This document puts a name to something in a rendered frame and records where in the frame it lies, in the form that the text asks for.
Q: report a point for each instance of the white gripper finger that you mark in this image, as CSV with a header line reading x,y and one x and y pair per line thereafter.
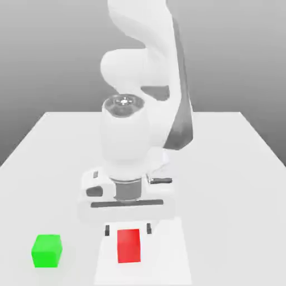
x,y
107,230
149,228

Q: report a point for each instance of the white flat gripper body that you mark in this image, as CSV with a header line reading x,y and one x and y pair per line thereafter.
x,y
125,212

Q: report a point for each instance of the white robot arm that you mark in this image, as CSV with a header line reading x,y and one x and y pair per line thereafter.
x,y
124,134

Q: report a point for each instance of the small red cube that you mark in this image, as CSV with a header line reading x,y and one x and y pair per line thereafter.
x,y
129,245

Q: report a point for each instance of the small green cube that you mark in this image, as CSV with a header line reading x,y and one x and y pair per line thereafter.
x,y
46,251

